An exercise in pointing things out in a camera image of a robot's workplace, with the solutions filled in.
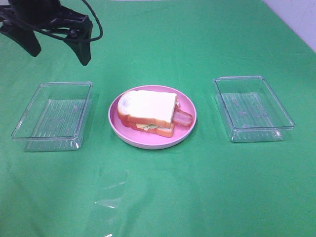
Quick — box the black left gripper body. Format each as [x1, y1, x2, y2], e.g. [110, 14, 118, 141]
[0, 0, 93, 41]

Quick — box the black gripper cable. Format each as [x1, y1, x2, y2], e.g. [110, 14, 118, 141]
[81, 0, 104, 42]

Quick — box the yellow cheese slice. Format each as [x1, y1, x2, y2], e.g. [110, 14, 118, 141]
[135, 123, 148, 129]

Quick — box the white toast bread slice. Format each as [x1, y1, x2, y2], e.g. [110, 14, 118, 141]
[120, 118, 174, 137]

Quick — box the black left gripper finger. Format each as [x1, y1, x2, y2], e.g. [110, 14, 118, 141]
[0, 24, 41, 57]
[64, 39, 91, 66]

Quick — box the clear plastic film piece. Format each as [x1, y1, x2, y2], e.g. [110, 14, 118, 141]
[94, 170, 129, 209]

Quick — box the green tablecloth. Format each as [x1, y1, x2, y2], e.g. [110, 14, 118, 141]
[0, 0, 316, 237]

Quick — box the clear plastic bread tray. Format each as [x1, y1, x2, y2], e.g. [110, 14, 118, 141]
[11, 81, 93, 152]

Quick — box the clear plastic ingredients tray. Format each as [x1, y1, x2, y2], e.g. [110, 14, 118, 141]
[214, 76, 295, 143]

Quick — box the bacon strip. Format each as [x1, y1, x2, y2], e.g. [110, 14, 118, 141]
[175, 101, 181, 110]
[172, 109, 193, 127]

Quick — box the pink round plate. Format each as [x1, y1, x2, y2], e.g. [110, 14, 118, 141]
[108, 85, 197, 150]

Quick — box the green lettuce leaf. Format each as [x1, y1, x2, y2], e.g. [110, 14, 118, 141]
[143, 124, 159, 131]

